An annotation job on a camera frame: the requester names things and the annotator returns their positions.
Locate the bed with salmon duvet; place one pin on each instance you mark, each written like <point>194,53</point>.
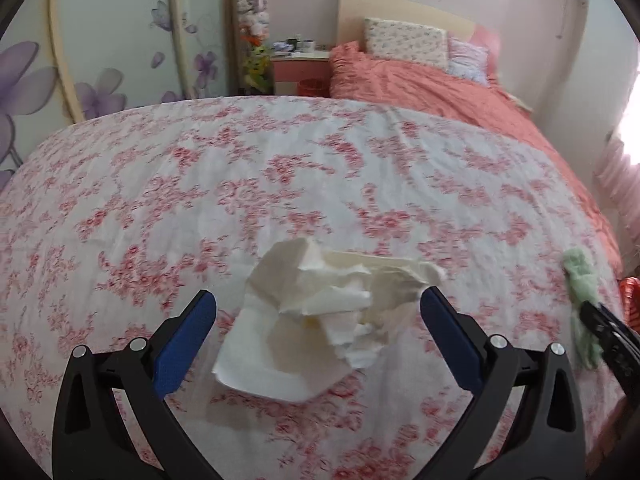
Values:
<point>450,100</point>

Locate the pink floral tablecloth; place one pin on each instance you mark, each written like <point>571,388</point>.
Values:
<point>250,185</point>

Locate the clear tube of plush toys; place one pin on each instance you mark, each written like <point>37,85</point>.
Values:
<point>254,25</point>

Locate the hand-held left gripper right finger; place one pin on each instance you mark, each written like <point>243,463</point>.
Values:
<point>447,342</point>

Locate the pink white nightstand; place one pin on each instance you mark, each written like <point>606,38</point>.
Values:
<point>520,101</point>
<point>300,67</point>

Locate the floral print pillow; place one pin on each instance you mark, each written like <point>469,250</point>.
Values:
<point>405,42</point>

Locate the pink curtain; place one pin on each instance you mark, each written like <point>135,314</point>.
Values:
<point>622,190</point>

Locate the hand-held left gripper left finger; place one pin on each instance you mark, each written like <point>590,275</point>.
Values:
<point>187,342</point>

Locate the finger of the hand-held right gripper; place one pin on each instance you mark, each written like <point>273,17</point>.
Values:
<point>622,327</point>
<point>612,350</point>

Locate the white tissue paper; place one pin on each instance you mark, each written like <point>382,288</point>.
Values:
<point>300,320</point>

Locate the cream pink headboard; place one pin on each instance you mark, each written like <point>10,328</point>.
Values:
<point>400,7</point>

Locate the light green cloth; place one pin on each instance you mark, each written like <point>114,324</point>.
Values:
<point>580,280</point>

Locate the white mug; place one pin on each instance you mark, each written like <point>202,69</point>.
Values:
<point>307,46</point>

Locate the orange plastic basket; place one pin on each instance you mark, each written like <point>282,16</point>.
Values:
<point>631,297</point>

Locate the wardrobe with flower print doors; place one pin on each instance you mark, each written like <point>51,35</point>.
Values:
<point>110,50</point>

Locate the pink striped pillow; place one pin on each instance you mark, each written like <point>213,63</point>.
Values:
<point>467,60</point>

